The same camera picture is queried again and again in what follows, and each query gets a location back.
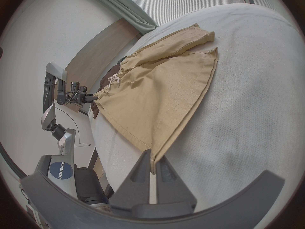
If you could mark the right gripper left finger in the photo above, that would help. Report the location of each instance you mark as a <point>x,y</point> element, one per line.
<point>135,187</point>

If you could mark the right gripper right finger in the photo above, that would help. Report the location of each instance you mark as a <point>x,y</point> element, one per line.
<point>171,189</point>

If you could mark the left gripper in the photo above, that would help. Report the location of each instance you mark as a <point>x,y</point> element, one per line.
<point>81,98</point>

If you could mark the tan shorts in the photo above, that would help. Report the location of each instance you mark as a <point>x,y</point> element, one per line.
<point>154,92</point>

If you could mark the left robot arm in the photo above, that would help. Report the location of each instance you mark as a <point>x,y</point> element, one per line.
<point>50,92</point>

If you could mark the brown garment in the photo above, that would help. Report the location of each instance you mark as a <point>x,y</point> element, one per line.
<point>110,75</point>

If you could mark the black garment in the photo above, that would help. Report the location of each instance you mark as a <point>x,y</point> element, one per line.
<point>122,60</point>

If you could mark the grey-green curtain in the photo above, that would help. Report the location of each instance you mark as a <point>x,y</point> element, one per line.
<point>128,6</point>

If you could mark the bed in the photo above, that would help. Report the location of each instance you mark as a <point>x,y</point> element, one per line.
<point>238,104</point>

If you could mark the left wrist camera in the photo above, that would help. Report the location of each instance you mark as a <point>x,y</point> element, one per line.
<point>83,89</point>

